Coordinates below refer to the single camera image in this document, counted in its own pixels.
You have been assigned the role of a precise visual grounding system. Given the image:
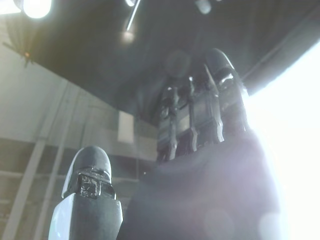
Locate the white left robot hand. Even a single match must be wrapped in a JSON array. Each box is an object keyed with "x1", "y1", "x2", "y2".
[{"x1": 48, "y1": 47, "x2": 286, "y2": 240}]

